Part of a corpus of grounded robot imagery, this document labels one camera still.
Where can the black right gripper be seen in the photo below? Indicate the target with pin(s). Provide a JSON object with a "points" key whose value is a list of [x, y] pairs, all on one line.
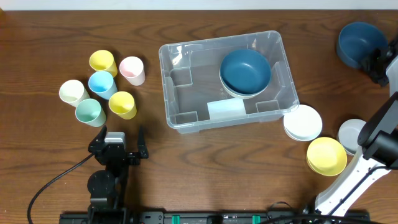
{"points": [[374, 65]]}

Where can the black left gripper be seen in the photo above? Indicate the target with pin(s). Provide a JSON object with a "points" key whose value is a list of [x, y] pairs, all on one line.
{"points": [[118, 156]]}

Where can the dark blue bowl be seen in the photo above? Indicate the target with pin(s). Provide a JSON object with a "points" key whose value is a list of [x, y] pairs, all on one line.
{"points": [[245, 60], [356, 41]]}

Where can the light grey small bowl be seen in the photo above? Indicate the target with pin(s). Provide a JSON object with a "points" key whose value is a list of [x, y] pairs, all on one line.
{"points": [[348, 135]]}

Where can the white small bowl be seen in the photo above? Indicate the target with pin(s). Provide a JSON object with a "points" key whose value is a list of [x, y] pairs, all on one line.
{"points": [[303, 124]]}

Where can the beige large bowl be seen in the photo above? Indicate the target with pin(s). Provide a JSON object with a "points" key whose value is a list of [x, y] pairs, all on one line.
{"points": [[245, 85]]}

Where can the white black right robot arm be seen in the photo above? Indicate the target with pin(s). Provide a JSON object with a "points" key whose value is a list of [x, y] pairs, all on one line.
{"points": [[378, 140]]}

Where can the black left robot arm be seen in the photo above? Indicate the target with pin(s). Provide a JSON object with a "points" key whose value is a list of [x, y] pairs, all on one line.
{"points": [[107, 186]]}

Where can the clear plastic storage container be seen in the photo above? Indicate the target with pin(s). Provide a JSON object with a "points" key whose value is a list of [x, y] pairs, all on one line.
{"points": [[191, 79]]}

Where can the white label on container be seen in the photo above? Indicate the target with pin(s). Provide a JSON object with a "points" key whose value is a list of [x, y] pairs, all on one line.
{"points": [[225, 109]]}

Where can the yellow cup near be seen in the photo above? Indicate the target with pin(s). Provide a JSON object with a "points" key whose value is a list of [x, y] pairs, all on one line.
{"points": [[123, 104]]}

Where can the yellow cup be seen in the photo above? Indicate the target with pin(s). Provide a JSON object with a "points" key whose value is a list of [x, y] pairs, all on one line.
{"points": [[123, 104], [103, 60]]}

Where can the mint green cup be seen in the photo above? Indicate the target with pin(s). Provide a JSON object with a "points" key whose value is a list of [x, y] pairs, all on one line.
{"points": [[90, 112]]}

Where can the light blue cup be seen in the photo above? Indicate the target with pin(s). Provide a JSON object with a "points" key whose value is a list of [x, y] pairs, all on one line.
{"points": [[102, 83]]}

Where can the cream white cup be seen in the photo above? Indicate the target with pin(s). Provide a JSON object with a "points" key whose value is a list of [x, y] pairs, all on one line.
{"points": [[73, 92]]}

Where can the pink cup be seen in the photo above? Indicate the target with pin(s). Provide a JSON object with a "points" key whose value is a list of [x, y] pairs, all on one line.
{"points": [[132, 69]]}

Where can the yellow cup far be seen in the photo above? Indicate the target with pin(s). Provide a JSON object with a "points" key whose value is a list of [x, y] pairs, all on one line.
{"points": [[103, 60]]}

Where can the yellow small bowl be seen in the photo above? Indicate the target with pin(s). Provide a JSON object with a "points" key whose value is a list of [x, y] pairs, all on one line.
{"points": [[326, 156]]}

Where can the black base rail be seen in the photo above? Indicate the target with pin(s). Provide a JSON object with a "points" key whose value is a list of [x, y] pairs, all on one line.
{"points": [[185, 218]]}

